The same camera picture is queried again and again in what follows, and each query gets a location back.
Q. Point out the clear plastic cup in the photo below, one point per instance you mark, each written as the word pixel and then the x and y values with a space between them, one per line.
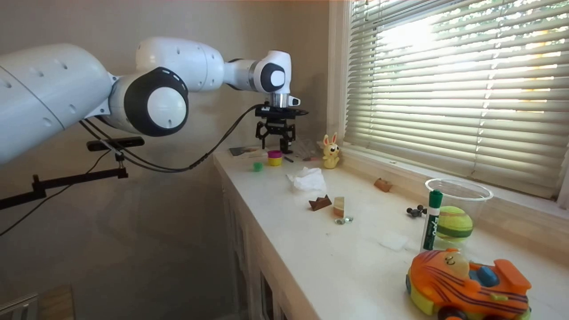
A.
pixel 464 194

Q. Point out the brown wooden block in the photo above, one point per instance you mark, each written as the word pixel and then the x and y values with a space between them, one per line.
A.
pixel 318 203

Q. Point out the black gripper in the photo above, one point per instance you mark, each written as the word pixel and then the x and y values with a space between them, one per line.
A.
pixel 277 122

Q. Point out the white cabinet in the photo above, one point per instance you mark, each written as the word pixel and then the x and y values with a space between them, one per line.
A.
pixel 265 225

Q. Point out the small glass jar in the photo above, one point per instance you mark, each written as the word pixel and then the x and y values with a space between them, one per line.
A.
pixel 338 207

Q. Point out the pink plastic bowl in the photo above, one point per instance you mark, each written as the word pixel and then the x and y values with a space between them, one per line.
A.
pixel 275 154

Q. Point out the small brown toy piece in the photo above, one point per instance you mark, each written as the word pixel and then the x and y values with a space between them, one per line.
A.
pixel 382 186

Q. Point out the green yellow ball toy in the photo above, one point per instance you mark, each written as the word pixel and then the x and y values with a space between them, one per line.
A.
pixel 453 223

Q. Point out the yellow bunny toy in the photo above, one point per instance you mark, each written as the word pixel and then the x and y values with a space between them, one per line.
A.
pixel 331 152

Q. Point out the small black toy figure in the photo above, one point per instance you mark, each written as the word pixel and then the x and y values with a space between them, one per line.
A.
pixel 416 212

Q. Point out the orange toy car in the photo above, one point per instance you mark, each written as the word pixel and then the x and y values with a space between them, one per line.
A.
pixel 450 287

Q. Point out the white window blind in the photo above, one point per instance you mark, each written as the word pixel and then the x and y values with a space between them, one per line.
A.
pixel 471 88

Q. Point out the white crumpled cloth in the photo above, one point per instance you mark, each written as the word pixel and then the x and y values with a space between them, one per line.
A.
pixel 307 180

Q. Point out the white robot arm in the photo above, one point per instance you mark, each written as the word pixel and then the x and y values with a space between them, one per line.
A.
pixel 46 90

